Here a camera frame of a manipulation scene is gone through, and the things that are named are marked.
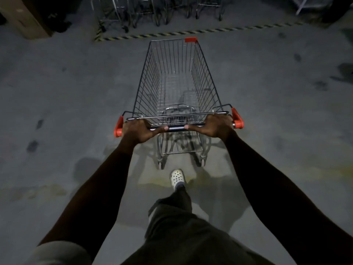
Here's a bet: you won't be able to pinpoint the brown cardboard box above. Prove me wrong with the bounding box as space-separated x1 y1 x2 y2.
0 0 53 40

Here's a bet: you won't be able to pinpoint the person's right forearm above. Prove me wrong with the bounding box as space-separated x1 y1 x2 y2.
223 130 353 265

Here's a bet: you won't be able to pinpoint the white perforated clog shoe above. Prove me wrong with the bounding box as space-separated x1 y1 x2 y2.
170 169 186 191

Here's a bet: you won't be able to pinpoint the person's right hand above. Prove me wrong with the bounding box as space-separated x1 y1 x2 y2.
184 114 236 142

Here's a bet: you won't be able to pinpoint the person's left hand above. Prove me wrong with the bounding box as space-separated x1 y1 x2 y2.
122 119 169 145

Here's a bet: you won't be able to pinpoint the white shirt sleeve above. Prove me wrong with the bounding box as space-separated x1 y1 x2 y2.
24 241 92 265

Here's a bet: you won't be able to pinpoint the metal shopping cart red handle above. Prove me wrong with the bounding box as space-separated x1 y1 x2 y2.
114 37 245 170

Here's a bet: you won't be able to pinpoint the row of parked shopping carts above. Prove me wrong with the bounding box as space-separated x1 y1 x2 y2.
91 0 225 33

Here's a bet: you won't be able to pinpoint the person's dark trousers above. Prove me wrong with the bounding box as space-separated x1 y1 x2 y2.
120 185 276 265

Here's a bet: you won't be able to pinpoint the yellow black hazard floor tape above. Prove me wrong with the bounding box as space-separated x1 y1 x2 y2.
94 21 305 42

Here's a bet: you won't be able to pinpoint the person's left forearm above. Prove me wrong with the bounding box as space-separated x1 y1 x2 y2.
39 141 133 262

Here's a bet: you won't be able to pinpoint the white metal frame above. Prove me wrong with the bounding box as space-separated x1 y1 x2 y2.
290 0 335 16

